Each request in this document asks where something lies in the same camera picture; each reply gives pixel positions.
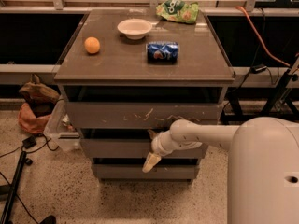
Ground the orange cloth bag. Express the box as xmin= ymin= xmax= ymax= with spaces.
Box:
xmin=18 ymin=103 xmax=51 ymax=134

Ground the black power brick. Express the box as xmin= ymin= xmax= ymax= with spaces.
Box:
xmin=250 ymin=64 xmax=267 ymax=74

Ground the brown cloth bag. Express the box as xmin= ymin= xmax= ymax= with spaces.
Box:
xmin=19 ymin=74 xmax=60 ymax=117

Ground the grey drawer cabinet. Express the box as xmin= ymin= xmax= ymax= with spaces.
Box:
xmin=53 ymin=8 xmax=235 ymax=185

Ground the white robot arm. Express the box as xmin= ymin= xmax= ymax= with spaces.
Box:
xmin=143 ymin=117 xmax=299 ymax=224

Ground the clear plastic bin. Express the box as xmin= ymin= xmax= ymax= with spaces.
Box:
xmin=44 ymin=100 xmax=81 ymax=152

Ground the white bowl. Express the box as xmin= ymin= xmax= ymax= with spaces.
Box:
xmin=118 ymin=19 xmax=152 ymax=40

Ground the blue soda can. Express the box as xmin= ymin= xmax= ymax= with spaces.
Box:
xmin=146 ymin=41 xmax=179 ymax=62

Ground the grey top drawer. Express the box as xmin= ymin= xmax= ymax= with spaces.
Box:
xmin=66 ymin=102 xmax=222 ymax=129

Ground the black stand on floor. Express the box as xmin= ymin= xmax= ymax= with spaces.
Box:
xmin=0 ymin=151 xmax=57 ymax=224

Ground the black power adapter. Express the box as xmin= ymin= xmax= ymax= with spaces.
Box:
xmin=22 ymin=136 xmax=36 ymax=149

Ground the orange cable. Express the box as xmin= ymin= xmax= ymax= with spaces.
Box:
xmin=235 ymin=6 xmax=291 ymax=68

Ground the orange fruit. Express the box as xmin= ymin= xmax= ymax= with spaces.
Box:
xmin=84 ymin=37 xmax=100 ymax=54

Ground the grey bottom drawer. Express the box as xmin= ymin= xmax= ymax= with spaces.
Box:
xmin=92 ymin=164 xmax=199 ymax=180

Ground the green chip bag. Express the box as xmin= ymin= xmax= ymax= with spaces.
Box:
xmin=156 ymin=0 xmax=199 ymax=24

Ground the grey drawer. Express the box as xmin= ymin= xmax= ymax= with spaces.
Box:
xmin=81 ymin=139 xmax=207 ymax=159
xmin=66 ymin=102 xmax=222 ymax=129
xmin=92 ymin=164 xmax=199 ymax=180

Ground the black table leg frame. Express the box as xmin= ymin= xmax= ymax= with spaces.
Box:
xmin=221 ymin=58 xmax=299 ymax=124

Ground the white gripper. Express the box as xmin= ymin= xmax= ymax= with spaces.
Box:
xmin=142 ymin=129 xmax=178 ymax=173

